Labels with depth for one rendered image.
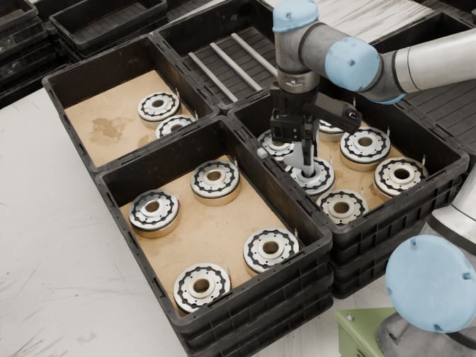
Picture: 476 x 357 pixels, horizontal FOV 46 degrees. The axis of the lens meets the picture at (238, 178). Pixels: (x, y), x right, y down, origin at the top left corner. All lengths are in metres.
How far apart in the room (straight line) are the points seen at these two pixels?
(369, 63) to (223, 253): 0.44
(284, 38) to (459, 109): 0.52
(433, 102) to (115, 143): 0.73
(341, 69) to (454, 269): 0.34
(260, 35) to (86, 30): 1.09
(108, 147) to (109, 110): 0.14
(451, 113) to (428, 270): 0.65
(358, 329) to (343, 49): 0.43
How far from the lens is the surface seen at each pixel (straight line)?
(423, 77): 0.95
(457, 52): 0.93
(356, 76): 0.87
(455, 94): 1.37
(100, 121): 1.42
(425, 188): 1.02
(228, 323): 0.97
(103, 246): 1.32
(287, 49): 0.94
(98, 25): 2.51
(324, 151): 1.21
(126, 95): 1.47
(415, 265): 0.72
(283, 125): 1.05
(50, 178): 1.53
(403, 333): 0.89
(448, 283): 0.71
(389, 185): 1.11
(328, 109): 1.03
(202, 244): 1.09
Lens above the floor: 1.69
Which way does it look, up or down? 47 degrees down
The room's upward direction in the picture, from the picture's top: 12 degrees counter-clockwise
